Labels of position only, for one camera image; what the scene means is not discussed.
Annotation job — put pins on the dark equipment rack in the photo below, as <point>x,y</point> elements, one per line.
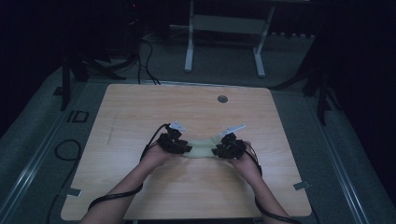
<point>133,34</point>

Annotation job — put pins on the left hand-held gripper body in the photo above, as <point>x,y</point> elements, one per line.
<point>171,143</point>

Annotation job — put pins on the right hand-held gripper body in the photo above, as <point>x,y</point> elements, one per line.
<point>233,147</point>

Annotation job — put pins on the beige sock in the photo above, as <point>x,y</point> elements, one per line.
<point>202,147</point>

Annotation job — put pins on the black floor stand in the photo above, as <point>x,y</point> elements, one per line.
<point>66,84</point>
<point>322,99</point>

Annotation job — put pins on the grey tape piece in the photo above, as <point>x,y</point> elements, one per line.
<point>301,185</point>
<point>74,192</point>

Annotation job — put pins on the person's right hand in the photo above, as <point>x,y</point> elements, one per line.
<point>247,165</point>

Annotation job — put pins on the grey round table grommet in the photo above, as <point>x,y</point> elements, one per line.
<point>222,99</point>

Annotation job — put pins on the metal floor rail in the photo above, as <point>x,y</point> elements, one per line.
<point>339,165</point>
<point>28,174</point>

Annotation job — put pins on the white metal stand frame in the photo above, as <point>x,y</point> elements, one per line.
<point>229,24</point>

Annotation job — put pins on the person's left hand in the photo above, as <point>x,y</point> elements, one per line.
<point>155,158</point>

